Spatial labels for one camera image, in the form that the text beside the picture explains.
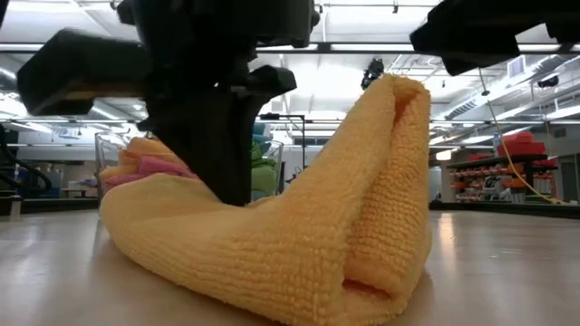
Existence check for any white ceiling air vent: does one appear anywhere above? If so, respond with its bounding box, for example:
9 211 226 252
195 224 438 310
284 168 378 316
507 54 527 80

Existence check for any clear plastic bin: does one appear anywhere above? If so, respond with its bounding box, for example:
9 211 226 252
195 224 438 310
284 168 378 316
93 130 285 210

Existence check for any green microfiber towel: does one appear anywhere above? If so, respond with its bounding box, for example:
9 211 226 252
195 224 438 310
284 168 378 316
251 139 277 169
250 165 278 194

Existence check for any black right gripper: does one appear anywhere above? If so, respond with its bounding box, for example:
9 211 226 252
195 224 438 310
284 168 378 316
409 0 580 78

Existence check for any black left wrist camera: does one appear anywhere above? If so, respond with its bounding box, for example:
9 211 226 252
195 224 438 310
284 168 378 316
198 0 322 50

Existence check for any pink microfiber towel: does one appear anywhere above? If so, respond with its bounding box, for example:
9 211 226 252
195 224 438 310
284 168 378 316
102 156 199 191

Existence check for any black ceiling-mounted device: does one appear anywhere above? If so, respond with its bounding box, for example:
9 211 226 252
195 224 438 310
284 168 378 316
361 57 386 91

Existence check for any long black ceiling beam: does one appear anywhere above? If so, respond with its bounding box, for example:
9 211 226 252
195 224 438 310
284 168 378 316
0 42 580 56

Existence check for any orange microfiber towel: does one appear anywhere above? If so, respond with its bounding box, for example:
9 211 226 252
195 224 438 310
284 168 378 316
99 136 191 181
99 73 435 326

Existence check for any low wooden shelf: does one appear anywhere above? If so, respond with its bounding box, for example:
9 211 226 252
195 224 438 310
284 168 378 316
61 186 99 199

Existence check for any yellow hanging rope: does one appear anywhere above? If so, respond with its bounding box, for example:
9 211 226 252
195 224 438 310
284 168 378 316
477 67 567 206

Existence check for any black ceiling speaker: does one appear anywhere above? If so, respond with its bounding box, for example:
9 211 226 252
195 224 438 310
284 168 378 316
536 74 561 90

